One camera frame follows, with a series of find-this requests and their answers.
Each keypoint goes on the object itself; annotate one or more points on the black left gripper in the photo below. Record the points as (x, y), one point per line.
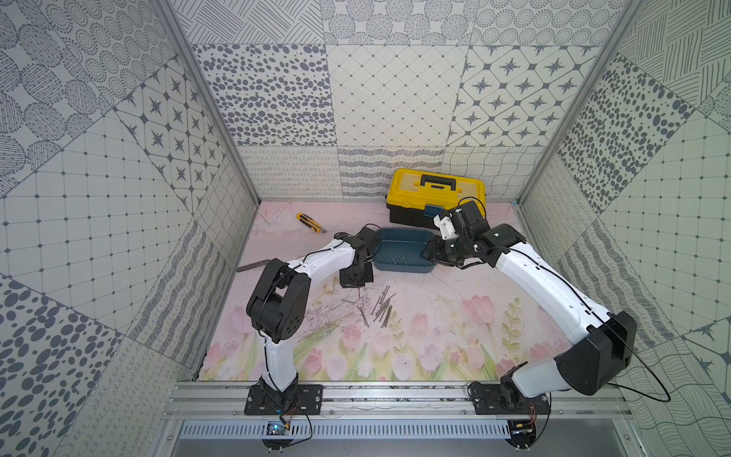
(356, 274)

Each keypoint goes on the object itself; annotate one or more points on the steel nail pile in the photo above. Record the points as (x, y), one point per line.
(382, 302)
(385, 316)
(364, 316)

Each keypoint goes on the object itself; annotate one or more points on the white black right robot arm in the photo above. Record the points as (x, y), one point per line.
(601, 342)

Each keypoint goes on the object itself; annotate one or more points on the steel nail pile right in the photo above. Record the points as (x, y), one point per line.
(385, 316)

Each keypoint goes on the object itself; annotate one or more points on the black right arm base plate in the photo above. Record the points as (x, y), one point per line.
(495, 399)

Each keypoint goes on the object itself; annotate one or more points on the steel nail pile left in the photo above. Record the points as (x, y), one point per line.
(364, 316)

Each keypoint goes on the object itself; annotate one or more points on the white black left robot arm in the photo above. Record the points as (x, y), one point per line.
(277, 306)

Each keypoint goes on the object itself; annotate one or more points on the yellow black toolbox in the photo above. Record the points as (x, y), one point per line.
(415, 197)

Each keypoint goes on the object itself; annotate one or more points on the yellow black utility knife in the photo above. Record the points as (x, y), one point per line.
(310, 223)

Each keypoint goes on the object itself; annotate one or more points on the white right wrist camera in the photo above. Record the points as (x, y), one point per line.
(446, 227)

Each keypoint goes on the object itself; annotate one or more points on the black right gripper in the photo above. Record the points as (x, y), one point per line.
(434, 254)

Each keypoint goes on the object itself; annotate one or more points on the teal plastic storage box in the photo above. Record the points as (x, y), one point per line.
(400, 250)

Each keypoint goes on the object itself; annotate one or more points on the steel nail pile middle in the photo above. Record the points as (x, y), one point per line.
(382, 302)

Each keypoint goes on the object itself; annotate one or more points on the white perforated cable duct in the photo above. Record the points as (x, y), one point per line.
(347, 429)

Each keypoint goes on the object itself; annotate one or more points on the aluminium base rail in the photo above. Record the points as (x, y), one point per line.
(392, 400)

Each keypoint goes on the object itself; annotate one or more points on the dark metal hex key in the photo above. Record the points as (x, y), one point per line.
(252, 266)

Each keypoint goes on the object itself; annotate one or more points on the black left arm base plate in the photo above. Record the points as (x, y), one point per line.
(265, 400)

